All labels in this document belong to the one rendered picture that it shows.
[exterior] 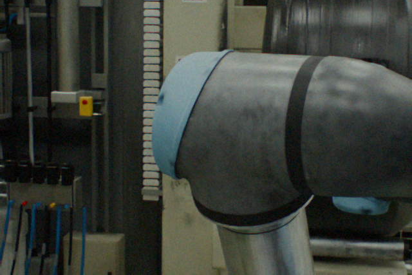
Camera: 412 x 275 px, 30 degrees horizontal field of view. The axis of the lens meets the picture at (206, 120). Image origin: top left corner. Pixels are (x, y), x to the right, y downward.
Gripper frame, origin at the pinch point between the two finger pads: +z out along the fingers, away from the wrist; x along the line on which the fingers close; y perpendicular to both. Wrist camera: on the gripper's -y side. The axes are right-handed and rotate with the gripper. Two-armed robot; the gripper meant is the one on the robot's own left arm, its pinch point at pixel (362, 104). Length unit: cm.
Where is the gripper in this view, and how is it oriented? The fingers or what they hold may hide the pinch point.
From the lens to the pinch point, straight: 134.5
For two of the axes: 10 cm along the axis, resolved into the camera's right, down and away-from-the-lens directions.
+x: -9.8, -0.3, 1.7
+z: 1.7, -0.4, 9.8
